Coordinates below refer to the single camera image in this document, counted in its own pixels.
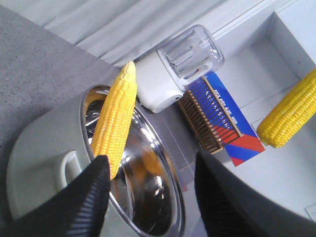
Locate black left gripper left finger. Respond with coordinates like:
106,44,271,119
0,156,110,237

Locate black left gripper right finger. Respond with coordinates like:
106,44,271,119
194,151,316,237

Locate green electric cooking pot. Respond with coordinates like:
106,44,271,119
6,85,185,237

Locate wooden dish rack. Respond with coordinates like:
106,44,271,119
178,76,243,154

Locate blue red kitchen sign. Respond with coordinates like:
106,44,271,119
189,73,265,166

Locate white blender with clear jar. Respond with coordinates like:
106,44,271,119
135,25,225,113

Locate grey pleated curtain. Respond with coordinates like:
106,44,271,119
0,0,225,67

